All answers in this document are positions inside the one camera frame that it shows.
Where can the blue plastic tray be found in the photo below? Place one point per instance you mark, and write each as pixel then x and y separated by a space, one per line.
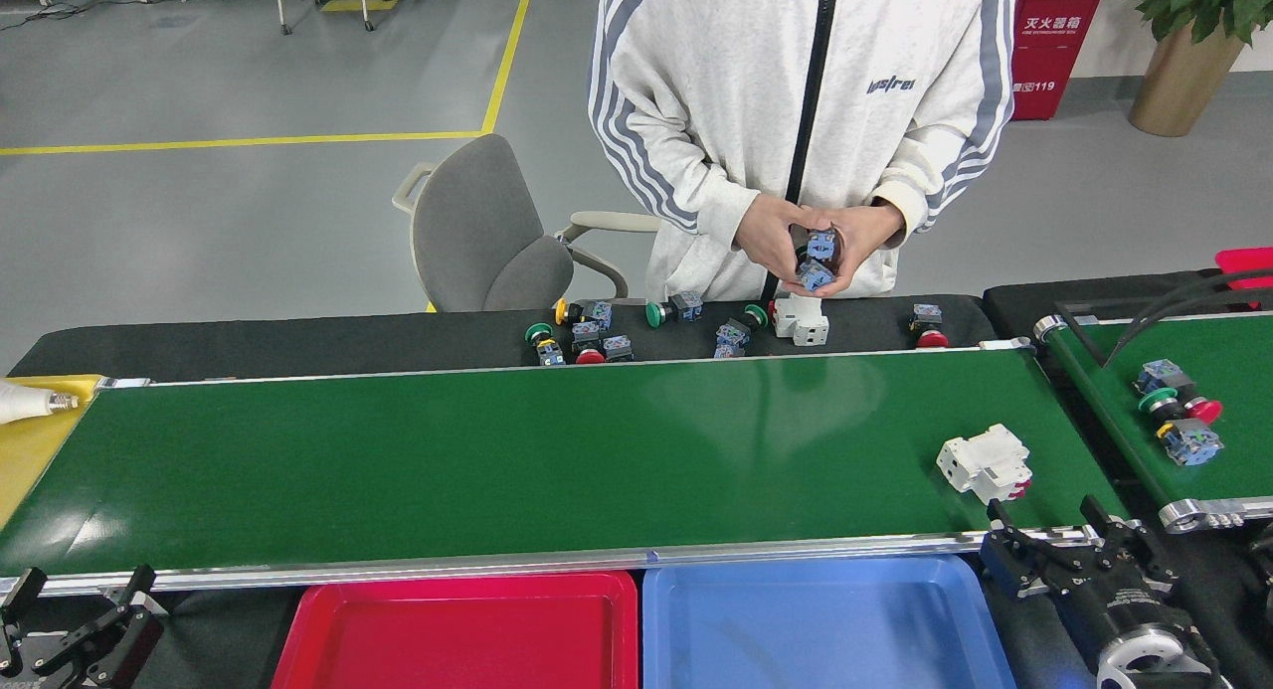
pixel 825 629

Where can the short green conveyor belt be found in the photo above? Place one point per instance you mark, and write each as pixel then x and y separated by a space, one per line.
pixel 1248 421

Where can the white light bulb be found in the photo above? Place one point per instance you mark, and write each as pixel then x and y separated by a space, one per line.
pixel 25 403

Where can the red plastic tray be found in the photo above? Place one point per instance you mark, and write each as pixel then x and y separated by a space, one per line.
pixel 448 639

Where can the grey office chair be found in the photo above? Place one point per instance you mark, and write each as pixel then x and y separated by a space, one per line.
pixel 477 232

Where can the red fire extinguisher box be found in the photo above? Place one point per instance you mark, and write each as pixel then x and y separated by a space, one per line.
pixel 1054 53

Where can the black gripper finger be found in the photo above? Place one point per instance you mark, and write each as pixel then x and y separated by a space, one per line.
pixel 15 619
pixel 129 634
pixel 1009 565
pixel 1139 555

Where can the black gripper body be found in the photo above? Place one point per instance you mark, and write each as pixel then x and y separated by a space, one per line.
pixel 40 683
pixel 1129 604

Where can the red plastic bin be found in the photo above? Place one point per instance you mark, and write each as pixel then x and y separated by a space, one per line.
pixel 1248 263

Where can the person's right hand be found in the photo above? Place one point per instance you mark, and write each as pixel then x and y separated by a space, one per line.
pixel 766 237

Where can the long green conveyor belt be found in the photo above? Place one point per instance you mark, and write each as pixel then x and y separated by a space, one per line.
pixel 497 450

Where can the white circuit breaker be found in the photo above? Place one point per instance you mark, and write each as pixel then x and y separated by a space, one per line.
pixel 985 460
pixel 804 321

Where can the potted green plant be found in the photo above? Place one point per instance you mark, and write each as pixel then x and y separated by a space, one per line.
pixel 1183 83

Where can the black guide bar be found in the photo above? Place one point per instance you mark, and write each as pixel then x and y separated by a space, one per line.
pixel 1082 333

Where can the person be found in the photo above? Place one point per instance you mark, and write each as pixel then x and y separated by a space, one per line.
pixel 796 92

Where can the person's left hand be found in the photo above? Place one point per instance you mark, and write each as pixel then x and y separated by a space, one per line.
pixel 870 237

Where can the yellow plastic tray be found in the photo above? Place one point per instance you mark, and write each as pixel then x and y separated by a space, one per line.
pixel 25 460

